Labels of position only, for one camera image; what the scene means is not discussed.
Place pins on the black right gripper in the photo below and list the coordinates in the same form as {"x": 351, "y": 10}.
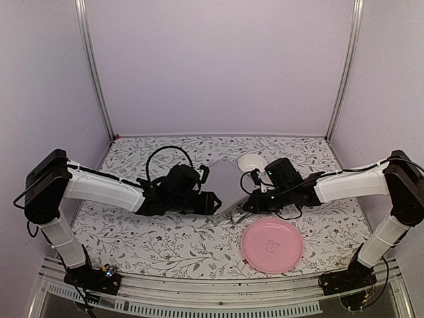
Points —
{"x": 255, "y": 199}

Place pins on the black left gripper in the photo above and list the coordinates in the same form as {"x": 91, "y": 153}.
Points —
{"x": 207, "y": 207}

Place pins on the aluminium poker set case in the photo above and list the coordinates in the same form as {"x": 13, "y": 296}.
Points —
{"x": 224, "y": 182}

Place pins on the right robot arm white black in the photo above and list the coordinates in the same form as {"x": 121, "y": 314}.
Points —
{"x": 279, "y": 184}

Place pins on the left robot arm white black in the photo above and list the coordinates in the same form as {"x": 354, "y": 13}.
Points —
{"x": 57, "y": 178}

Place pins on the white ceramic bowl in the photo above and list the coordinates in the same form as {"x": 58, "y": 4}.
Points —
{"x": 250, "y": 162}

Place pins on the pink plastic plate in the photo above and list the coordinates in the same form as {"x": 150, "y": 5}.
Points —
{"x": 271, "y": 246}

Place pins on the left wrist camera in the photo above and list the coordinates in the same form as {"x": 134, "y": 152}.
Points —
{"x": 204, "y": 173}

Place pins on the front aluminium rail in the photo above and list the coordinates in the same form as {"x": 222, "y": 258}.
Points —
{"x": 142, "y": 296}

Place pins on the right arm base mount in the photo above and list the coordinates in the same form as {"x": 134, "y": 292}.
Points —
{"x": 346, "y": 280}

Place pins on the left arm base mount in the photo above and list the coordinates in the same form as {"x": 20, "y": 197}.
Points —
{"x": 104, "y": 280}

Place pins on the right aluminium frame post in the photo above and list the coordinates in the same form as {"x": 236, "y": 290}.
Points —
{"x": 353, "y": 35}

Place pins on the aluminium frame post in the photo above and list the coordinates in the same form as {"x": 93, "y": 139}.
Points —
{"x": 353, "y": 35}
{"x": 83, "y": 22}

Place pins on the left aluminium frame post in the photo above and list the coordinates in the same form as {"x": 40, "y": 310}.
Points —
{"x": 83, "y": 22}

